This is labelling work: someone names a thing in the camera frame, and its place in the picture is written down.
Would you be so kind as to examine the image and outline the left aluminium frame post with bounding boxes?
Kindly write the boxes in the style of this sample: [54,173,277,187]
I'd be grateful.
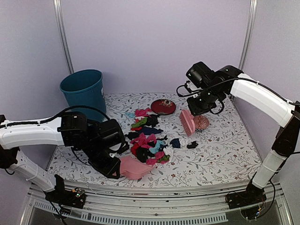
[53,0,74,74]

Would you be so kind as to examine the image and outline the central colourful paper scrap pile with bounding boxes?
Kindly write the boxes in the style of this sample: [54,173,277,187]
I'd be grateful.
[125,114,198,166]

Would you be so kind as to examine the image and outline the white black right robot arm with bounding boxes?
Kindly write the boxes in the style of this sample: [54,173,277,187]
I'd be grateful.
[186,62,300,204]

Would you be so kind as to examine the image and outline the small blue paper scraps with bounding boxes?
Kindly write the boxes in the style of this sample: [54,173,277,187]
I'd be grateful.
[125,112,135,118]

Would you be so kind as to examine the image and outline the right aluminium frame post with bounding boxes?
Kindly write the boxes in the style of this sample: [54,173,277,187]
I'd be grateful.
[239,0,258,70]

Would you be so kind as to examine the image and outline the red floral round plate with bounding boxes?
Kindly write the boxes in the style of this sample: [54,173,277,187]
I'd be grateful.
[150,99,176,115]

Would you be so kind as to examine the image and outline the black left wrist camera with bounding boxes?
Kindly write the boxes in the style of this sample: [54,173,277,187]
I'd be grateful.
[92,119,129,154]

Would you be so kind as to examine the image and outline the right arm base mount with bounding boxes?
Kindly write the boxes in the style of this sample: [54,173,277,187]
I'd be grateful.
[225,180,267,220]

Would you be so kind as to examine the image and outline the pink plastic dustpan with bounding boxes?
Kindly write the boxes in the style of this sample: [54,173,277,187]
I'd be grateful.
[112,156,154,180]

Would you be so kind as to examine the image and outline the teal plastic waste bin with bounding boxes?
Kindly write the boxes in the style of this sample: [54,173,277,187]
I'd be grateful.
[60,69,106,122]

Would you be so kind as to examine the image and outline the aluminium frame post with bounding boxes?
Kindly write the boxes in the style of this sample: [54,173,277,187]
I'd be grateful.
[239,0,258,70]
[53,0,74,74]

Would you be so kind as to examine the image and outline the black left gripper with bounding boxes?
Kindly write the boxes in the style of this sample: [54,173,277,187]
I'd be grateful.
[82,140,121,180]

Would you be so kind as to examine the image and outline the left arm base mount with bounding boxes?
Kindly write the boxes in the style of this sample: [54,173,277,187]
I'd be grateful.
[45,174,86,209]

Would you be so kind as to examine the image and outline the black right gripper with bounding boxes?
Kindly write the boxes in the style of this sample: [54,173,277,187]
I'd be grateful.
[186,85,223,117]

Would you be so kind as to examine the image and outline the pink patterned small bowl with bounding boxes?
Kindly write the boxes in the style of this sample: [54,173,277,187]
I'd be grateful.
[193,115,210,130]

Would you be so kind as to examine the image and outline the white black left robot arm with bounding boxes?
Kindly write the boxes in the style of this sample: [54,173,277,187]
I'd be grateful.
[0,112,125,203]

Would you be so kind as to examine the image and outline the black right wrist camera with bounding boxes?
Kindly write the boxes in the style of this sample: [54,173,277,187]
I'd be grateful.
[186,61,214,89]

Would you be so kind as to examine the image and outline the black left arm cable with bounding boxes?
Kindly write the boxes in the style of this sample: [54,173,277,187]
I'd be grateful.
[0,105,111,167]

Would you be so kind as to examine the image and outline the pink plastic hand brush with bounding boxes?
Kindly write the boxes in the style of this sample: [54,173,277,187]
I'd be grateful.
[179,110,195,136]

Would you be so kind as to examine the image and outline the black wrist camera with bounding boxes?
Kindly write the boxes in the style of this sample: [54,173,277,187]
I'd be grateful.
[186,61,214,89]
[92,119,129,154]

